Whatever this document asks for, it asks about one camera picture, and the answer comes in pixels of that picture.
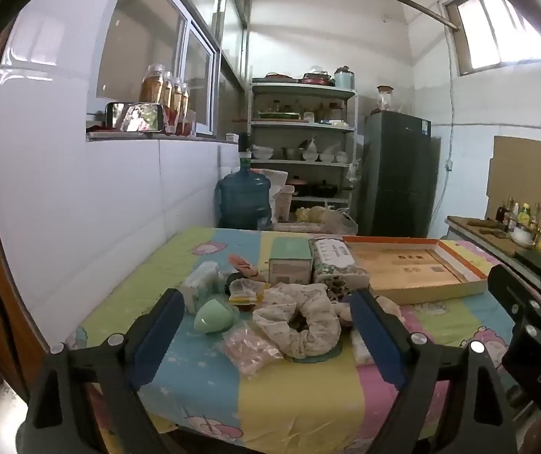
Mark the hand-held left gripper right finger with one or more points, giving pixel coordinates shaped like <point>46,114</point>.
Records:
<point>378,335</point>

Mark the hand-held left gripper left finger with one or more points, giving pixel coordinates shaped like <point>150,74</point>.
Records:
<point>157,335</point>

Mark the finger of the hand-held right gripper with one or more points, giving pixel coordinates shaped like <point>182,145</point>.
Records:
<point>511,293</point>

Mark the white tissue packet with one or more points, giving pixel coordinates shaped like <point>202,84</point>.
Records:
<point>361,347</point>

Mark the orange-rimmed cardboard box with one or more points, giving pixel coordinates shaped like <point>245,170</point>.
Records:
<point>412,269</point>

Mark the floral tissue pack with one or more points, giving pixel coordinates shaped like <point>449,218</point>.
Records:
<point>336,257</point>

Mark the white bowl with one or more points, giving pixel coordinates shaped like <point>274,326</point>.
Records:
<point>522,238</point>

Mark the leopard print cloth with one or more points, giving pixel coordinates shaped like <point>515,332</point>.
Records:
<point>344,288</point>

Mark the mint green cup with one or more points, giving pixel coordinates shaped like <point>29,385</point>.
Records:
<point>213,317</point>

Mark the brown wooden utensil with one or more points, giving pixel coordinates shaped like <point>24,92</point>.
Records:
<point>492,233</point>
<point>479,222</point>

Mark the cream floral cloth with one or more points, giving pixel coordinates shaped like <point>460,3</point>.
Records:
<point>313,335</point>

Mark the white cotton pad bag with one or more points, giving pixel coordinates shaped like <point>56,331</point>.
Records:
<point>199,283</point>

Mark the row of condiment bottles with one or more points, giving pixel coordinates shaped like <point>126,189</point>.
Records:
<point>523,213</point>

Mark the small clear yellow packet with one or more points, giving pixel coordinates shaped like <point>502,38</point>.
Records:
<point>247,293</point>

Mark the pink hair clip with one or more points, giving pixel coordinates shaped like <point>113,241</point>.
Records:
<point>244,267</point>

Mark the brown cardboard sheet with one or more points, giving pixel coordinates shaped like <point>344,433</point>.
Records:
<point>530,175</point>

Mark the green white carton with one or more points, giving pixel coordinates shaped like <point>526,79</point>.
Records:
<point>289,257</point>

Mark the plastic bag of food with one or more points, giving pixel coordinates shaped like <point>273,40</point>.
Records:
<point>327,220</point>

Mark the black wok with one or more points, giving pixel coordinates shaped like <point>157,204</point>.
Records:
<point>322,189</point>

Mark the dark refrigerator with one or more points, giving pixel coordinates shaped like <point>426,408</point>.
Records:
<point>393,175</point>

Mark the blue water jug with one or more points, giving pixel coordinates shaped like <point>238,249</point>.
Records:
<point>244,198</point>

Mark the set of white bowls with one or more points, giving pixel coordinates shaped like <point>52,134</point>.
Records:
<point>318,153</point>

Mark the black water jug pump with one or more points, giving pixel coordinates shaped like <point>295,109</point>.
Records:
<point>244,144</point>

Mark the smartphone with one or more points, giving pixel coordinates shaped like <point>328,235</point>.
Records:
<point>134,117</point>

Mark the glass jar with brown lid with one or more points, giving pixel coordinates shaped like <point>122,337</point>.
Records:
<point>384,99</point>

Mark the amber bottle with red label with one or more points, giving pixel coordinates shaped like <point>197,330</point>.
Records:
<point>177,99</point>
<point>167,92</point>
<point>185,104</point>

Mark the grey metal shelf rack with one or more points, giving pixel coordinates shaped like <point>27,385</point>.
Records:
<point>346,104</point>

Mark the large amber liquid jar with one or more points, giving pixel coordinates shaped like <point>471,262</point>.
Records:
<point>152,85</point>

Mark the teal canister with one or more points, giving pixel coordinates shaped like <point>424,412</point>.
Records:
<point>344,79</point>

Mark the red pot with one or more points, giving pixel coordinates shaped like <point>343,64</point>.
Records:
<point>318,79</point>

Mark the small high window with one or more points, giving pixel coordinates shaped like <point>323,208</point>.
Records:
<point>502,28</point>

